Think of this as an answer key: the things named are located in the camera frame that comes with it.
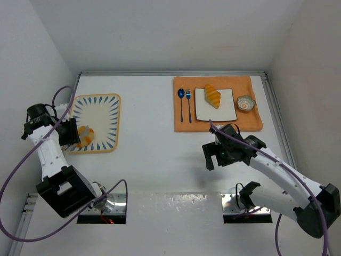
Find blue patterned serving tray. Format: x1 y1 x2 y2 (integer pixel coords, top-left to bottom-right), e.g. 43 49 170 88
67 93 121 154

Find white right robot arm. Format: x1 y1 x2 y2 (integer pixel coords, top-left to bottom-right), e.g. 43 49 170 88
202 124 340 238

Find long striped croissant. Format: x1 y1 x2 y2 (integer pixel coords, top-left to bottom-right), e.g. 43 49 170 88
204 84 221 109

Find metal base plate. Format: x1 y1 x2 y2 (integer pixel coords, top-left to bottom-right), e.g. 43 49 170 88
77 194 126 225
221 193 273 224

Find small flower-shaped sauce dish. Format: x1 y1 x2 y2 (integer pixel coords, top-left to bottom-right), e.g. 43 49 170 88
237 95 256 111

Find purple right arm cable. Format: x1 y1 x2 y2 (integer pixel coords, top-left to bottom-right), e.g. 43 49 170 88
208 119 328 256

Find orange cloth placemat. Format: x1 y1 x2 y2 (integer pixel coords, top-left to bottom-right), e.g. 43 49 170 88
173 76 263 132

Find curled striped croissant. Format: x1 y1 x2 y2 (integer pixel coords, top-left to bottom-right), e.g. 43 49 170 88
76 125 96 148

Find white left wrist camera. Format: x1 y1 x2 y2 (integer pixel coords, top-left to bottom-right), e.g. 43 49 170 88
54 103 70 122

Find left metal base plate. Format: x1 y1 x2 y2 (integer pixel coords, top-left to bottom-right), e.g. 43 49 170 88
77 194 126 225

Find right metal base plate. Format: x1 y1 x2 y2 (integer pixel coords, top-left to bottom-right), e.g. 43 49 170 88
221 193 273 224

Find metal serving tongs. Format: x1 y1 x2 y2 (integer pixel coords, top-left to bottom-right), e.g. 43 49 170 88
63 126 91 151

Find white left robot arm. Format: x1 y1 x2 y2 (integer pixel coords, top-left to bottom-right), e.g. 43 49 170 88
21 103 106 218

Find blue metal spoon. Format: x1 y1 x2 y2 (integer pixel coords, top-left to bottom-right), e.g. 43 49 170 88
177 89 185 122

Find white square plate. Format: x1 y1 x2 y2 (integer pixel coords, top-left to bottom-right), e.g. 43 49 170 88
194 88 237 122

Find black right base cable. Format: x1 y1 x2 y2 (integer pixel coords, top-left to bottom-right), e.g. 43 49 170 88
235 182 248 213

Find blue metal fork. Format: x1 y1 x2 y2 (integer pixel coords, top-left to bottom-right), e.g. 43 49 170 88
186 89 192 123

